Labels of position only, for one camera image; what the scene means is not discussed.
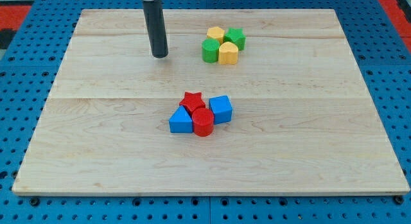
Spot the red star block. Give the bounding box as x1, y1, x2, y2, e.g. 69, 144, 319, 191
179, 92, 206, 116

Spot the green star block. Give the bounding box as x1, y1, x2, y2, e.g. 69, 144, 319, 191
223, 28, 246, 51

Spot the red cylinder block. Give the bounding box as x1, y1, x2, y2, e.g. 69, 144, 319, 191
191, 108, 214, 137

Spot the blue cube block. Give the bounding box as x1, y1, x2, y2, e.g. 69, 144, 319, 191
209, 95, 232, 125

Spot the blue triangle block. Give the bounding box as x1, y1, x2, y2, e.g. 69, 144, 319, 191
169, 105, 193, 133

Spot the yellow heart block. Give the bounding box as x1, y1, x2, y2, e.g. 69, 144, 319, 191
218, 42, 239, 64

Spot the green cylinder block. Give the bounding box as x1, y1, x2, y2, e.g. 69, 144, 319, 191
202, 38, 220, 63

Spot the yellow hexagon block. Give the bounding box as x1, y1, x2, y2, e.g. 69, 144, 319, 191
206, 26, 225, 44

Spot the light wooden board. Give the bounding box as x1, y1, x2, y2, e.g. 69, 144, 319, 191
12, 9, 410, 196

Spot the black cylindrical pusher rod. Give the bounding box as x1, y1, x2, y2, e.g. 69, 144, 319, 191
143, 0, 168, 58

